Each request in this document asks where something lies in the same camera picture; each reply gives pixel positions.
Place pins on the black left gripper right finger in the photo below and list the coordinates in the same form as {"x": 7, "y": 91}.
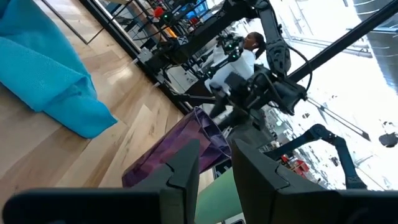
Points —
{"x": 280, "y": 199}

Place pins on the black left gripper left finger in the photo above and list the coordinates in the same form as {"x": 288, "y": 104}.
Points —
{"x": 93, "y": 205}

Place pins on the green plastic cup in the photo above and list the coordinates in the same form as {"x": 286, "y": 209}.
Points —
{"x": 217, "y": 199}

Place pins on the purple faceted plastic cup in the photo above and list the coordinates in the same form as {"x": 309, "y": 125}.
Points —
{"x": 186, "y": 140}

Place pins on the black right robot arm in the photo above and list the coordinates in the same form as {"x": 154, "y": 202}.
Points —
{"x": 273, "y": 40}

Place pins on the background black robot arm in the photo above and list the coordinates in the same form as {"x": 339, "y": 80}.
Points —
{"x": 339, "y": 149}

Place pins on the person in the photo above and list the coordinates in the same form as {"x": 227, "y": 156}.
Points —
{"x": 239, "y": 62}

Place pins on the background robot with green lights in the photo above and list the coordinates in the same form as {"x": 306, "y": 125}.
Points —
{"x": 231, "y": 46}

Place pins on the red background object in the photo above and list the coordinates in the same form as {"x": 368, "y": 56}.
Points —
{"x": 158, "y": 12}

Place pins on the blue cloth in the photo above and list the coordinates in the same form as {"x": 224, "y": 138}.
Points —
{"x": 43, "y": 68}

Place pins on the black overhead frame beam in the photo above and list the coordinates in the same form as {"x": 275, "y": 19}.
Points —
{"x": 342, "y": 40}

